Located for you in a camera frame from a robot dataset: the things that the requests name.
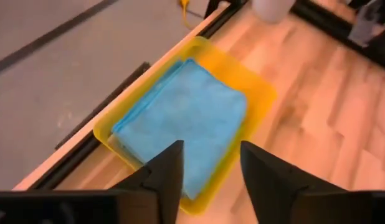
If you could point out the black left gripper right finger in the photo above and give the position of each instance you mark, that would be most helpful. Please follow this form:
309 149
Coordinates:
273 183

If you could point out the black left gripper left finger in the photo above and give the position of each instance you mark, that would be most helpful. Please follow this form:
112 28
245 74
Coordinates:
167 174

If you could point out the sky blue microfiber towel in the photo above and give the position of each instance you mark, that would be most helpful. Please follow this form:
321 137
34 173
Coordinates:
186 118

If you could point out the yellow plastic bin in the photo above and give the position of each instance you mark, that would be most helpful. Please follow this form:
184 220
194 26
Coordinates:
251 87

